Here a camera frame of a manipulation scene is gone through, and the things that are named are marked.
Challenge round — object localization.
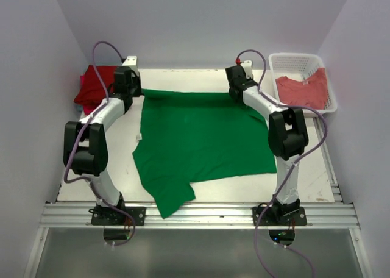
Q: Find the green t shirt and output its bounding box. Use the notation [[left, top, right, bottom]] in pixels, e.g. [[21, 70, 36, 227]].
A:
[[133, 89, 277, 218]]

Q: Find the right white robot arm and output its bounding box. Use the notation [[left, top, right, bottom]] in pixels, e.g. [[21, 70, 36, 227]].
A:
[[225, 65, 308, 226]]

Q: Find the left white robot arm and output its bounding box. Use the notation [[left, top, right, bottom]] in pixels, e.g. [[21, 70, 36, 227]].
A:
[[63, 64, 142, 225]]

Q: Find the dark red folded shirt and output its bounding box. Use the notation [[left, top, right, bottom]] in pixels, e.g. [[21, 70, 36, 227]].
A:
[[74, 65, 116, 108]]

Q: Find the pink folded shirt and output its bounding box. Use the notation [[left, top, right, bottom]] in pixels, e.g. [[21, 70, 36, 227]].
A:
[[80, 75, 94, 115]]

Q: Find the light blue folded shirt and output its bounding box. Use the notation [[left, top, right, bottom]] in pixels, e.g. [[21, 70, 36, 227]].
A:
[[75, 104, 83, 113]]

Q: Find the white plastic basket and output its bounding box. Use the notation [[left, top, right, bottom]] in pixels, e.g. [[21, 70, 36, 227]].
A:
[[269, 52, 337, 114]]

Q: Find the salmon t shirt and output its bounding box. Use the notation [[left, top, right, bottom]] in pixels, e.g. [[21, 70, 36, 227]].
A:
[[276, 68, 328, 110]]

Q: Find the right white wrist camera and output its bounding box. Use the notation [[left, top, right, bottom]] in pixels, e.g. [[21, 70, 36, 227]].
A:
[[235, 58, 254, 80]]

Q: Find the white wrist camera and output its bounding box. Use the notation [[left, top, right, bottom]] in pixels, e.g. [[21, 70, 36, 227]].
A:
[[121, 55, 140, 76], [235, 58, 254, 80]]

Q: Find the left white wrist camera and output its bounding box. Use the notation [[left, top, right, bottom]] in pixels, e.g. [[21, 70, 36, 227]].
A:
[[121, 55, 140, 76]]

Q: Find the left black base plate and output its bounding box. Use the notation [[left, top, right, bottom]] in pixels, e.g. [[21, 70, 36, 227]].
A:
[[88, 205, 146, 226]]

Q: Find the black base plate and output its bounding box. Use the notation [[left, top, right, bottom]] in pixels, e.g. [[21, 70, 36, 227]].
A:
[[252, 203, 308, 226], [88, 205, 146, 226]]

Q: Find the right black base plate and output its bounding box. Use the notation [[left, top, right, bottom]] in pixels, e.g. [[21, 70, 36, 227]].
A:
[[252, 203, 308, 226]]

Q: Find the aluminium mounting rail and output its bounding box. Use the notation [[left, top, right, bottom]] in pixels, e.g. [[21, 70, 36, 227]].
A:
[[39, 184, 360, 229]]

